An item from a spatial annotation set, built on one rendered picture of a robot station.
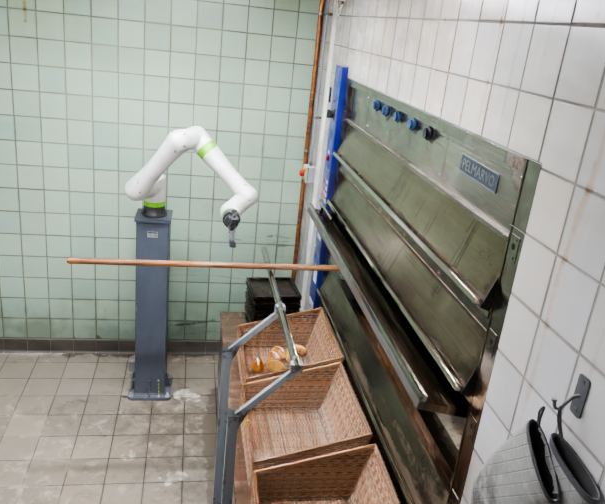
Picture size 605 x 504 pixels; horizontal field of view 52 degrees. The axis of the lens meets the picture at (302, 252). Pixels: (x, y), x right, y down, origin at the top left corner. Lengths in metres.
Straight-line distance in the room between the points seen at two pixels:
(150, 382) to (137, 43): 2.09
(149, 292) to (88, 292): 0.77
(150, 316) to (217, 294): 0.72
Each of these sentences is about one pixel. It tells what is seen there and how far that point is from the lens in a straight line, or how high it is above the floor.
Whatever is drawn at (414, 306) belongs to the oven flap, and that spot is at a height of 1.49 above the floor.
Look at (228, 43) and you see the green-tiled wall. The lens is 4.04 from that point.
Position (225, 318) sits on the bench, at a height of 0.58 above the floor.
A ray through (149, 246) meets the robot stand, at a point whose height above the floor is 1.03.
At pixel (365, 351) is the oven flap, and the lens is 2.75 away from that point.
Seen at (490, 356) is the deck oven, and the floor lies 1.59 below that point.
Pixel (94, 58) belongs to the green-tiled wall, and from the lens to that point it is 4.09.
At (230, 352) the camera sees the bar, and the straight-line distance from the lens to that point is 2.80.
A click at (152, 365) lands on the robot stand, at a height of 0.23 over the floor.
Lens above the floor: 2.35
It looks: 20 degrees down
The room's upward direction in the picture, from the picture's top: 6 degrees clockwise
